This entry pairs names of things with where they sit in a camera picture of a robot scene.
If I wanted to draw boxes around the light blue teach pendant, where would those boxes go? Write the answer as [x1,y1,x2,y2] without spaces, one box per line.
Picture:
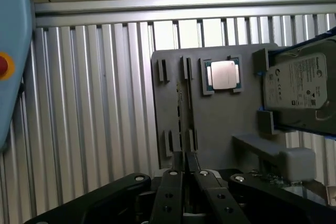
[0,0,35,153]

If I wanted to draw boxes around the grey parts rack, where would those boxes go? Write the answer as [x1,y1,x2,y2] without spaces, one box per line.
[151,42,317,183]

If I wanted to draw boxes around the silver hard disk drive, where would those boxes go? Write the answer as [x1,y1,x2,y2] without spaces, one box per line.
[262,36,336,141]

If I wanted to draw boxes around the silver CPU chip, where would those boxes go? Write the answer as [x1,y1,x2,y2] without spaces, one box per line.
[204,59,241,91]

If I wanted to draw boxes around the aluminium table frame rail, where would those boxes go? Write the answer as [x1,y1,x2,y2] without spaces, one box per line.
[34,0,336,28]

